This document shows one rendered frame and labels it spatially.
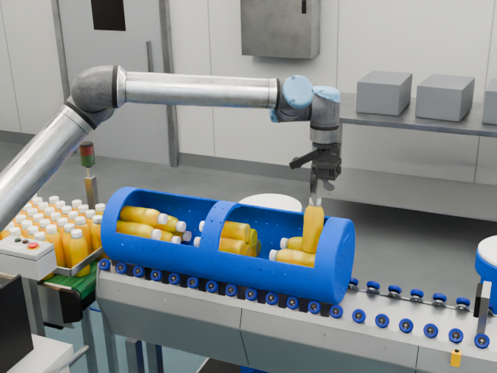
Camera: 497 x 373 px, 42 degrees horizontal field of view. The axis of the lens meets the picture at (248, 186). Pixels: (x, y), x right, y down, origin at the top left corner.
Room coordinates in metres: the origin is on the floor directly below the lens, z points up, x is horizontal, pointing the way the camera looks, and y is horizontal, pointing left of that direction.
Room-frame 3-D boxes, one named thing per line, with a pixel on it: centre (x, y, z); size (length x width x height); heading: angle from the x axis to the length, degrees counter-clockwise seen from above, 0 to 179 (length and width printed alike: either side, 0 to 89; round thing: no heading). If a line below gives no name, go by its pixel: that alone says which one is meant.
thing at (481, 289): (1.72, -0.72, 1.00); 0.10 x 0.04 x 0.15; 157
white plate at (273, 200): (2.49, -0.08, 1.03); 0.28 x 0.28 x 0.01
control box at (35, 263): (2.06, 0.81, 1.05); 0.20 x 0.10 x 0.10; 67
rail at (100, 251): (2.28, 0.58, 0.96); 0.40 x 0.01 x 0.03; 157
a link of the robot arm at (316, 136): (1.93, -0.24, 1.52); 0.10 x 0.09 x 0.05; 156
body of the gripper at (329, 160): (1.92, -0.25, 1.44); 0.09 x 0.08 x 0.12; 66
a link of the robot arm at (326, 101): (1.93, -0.24, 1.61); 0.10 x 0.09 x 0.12; 98
